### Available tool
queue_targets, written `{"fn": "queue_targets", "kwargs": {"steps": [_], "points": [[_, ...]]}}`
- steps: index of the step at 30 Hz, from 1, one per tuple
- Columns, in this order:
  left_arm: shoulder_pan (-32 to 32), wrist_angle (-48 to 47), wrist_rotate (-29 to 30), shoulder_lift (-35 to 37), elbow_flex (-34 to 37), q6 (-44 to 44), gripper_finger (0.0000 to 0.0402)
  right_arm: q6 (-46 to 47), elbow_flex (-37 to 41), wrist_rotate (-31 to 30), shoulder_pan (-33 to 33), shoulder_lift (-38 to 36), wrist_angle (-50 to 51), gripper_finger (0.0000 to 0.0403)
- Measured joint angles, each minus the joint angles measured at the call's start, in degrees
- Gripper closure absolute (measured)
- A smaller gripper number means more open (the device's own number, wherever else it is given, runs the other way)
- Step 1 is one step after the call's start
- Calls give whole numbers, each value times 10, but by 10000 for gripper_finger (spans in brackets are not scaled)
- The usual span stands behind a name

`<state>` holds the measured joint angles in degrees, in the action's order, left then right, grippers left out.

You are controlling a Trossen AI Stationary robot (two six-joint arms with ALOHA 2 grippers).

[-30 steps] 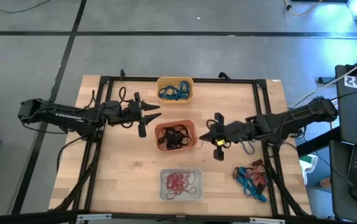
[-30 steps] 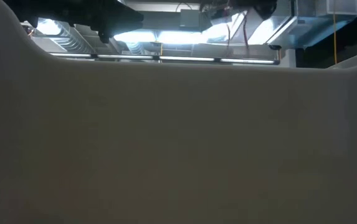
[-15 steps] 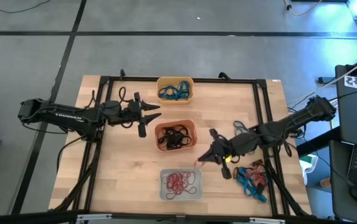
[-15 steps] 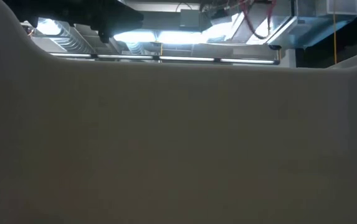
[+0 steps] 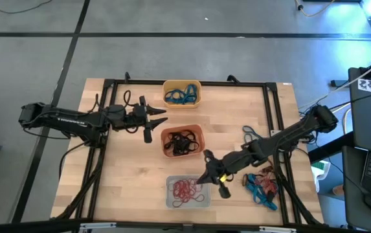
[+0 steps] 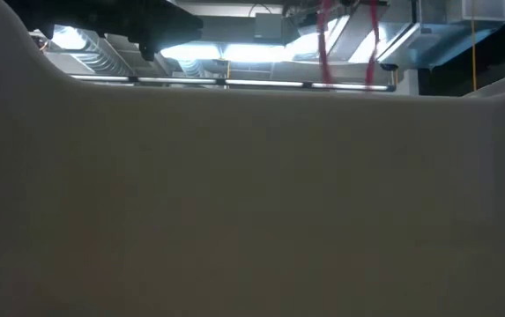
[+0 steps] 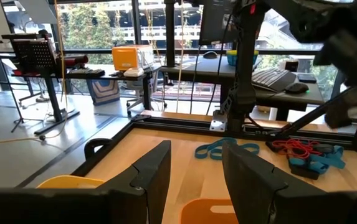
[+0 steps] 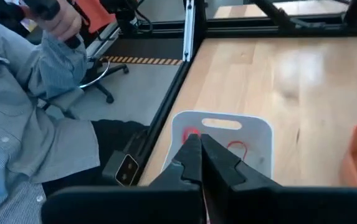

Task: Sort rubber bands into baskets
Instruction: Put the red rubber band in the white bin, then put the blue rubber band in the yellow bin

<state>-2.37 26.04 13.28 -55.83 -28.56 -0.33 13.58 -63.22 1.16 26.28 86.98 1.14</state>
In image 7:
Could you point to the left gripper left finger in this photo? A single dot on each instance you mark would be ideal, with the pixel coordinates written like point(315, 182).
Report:
point(153, 174)

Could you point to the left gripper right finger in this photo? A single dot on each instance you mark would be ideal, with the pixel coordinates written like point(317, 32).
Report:
point(246, 186)

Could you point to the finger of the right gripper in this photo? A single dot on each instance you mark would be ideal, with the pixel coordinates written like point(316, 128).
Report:
point(340, 115)

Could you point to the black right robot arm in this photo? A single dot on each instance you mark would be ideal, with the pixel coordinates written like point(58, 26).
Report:
point(246, 77)

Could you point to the black rubber band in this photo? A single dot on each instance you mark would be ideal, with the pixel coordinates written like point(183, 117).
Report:
point(271, 146)
point(304, 175)
point(324, 147)

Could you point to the dark phone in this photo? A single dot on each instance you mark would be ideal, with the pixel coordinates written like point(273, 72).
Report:
point(307, 78)

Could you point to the black computer mouse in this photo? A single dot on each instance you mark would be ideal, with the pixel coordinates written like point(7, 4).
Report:
point(211, 55)
point(296, 88)

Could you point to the orange plastic basket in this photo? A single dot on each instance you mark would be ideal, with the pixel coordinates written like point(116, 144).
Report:
point(197, 214)

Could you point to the dark mug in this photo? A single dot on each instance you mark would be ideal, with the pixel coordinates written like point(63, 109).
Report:
point(292, 66)

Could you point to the office chair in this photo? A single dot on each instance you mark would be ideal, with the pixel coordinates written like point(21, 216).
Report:
point(134, 102)

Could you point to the grey keyboard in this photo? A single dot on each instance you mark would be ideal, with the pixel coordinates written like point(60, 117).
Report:
point(271, 79)

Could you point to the yellow plastic basket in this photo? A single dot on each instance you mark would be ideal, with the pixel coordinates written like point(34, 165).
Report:
point(72, 182)

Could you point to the blue white striped box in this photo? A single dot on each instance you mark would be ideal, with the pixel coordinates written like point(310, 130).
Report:
point(103, 91)

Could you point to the small white device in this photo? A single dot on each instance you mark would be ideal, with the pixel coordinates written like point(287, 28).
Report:
point(133, 72)

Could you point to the black standing desk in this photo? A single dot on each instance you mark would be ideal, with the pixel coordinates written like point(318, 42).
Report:
point(116, 76)

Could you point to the orange box device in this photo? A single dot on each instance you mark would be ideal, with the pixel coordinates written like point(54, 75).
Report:
point(125, 59)

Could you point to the black keyboard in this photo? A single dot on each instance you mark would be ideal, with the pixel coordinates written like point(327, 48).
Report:
point(88, 73)

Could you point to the red cylinder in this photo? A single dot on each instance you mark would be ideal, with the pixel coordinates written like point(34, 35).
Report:
point(77, 60)

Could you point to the black monitor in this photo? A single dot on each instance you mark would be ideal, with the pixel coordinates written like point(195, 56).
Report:
point(215, 21)

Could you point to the black tripod stand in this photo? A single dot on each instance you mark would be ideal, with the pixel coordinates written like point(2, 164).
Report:
point(20, 119)

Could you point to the black window pillar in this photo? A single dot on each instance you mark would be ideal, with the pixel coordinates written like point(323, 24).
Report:
point(169, 31)

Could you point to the black perforated stand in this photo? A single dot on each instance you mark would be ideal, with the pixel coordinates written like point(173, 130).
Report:
point(35, 54)

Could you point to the black aluminium table frame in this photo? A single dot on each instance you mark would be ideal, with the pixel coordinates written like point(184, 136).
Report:
point(181, 126)

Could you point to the silver mounting bracket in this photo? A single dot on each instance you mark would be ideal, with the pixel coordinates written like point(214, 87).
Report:
point(218, 124)

